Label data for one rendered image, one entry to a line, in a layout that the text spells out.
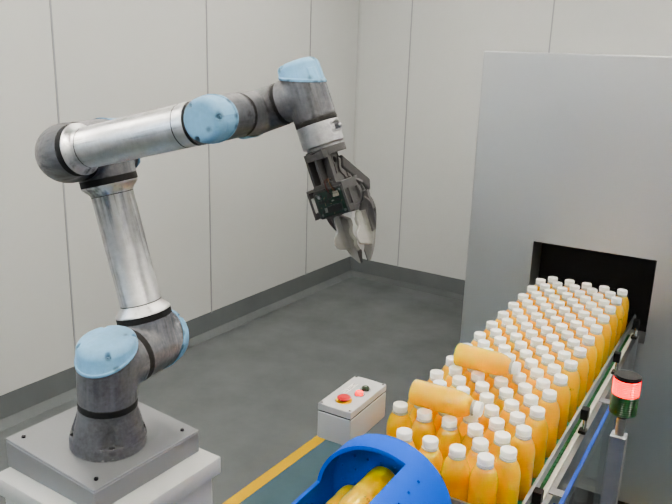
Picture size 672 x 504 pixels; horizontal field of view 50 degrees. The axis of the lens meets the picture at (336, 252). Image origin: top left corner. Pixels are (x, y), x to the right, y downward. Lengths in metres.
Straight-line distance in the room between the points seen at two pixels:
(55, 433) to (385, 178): 5.02
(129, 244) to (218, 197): 3.61
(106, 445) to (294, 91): 0.77
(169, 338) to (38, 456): 0.33
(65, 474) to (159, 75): 3.43
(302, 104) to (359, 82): 5.18
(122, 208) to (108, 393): 0.37
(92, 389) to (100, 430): 0.09
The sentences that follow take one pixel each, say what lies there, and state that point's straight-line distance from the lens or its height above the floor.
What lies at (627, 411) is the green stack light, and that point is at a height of 1.18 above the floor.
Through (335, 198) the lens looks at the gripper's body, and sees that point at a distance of 1.22.
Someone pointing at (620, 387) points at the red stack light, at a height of 1.24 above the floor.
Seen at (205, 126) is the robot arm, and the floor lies 1.87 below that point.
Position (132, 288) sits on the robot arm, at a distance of 1.54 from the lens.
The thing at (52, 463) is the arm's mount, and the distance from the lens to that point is 1.55.
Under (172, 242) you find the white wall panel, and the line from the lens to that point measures 4.86.
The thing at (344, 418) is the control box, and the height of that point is 1.08.
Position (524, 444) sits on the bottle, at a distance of 1.92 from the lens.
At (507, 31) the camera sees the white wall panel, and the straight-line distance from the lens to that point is 5.84.
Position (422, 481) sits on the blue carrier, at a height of 1.20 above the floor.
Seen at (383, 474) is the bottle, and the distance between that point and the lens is 1.52.
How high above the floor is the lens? 1.99
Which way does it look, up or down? 16 degrees down
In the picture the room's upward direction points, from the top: 2 degrees clockwise
